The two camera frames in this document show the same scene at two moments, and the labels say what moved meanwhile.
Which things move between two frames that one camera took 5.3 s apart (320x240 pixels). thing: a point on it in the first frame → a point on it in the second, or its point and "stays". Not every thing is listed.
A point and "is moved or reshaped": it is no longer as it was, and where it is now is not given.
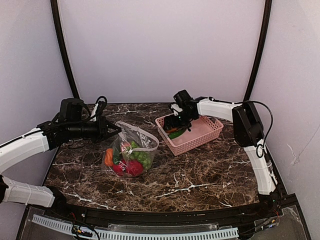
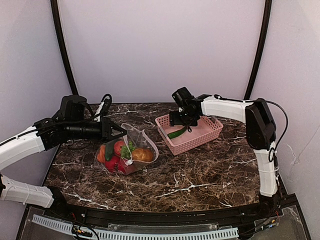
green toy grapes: (135, 152) → (126, 151)
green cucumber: (177, 134) stays
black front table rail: (265, 208) stays
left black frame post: (58, 24) stays
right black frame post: (265, 25) stays
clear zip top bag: (132, 153) is moved or reshaped
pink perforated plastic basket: (201, 131) stays
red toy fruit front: (124, 145) → (118, 146)
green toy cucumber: (116, 155) → (109, 150)
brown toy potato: (172, 130) → (142, 154)
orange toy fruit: (109, 157) → (101, 156)
